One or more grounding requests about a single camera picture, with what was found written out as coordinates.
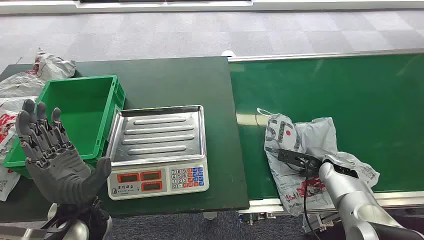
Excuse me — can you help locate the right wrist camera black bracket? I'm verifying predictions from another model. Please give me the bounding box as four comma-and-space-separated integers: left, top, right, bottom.
277, 149, 323, 176

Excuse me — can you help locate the white electronic scale steel tray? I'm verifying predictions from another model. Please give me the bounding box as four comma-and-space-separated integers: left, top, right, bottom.
105, 105, 210, 201

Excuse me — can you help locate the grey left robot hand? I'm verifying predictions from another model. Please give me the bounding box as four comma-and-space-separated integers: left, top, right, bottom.
15, 98, 113, 205

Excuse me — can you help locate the dark green table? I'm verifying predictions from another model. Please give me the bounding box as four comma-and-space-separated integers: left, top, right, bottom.
0, 56, 250, 223

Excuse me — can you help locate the white mailer bag QR code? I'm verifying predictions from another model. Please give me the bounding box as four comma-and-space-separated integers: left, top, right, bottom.
0, 164, 21, 202

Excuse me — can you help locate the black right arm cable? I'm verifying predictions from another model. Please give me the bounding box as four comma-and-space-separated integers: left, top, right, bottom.
298, 158, 321, 240

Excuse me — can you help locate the green plastic bin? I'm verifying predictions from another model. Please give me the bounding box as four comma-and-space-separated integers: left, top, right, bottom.
2, 75, 127, 180

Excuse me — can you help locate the flat grey mailer bag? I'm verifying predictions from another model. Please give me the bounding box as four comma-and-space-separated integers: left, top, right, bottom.
0, 72, 46, 99

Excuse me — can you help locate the grey mailer bag red print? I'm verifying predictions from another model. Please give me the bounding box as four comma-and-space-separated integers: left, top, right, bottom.
0, 96, 38, 160

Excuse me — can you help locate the green conveyor belt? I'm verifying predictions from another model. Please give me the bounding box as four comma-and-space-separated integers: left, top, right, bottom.
228, 48, 424, 233

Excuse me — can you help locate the grey plastic mailer package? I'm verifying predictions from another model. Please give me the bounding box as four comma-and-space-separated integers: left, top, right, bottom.
256, 107, 381, 218

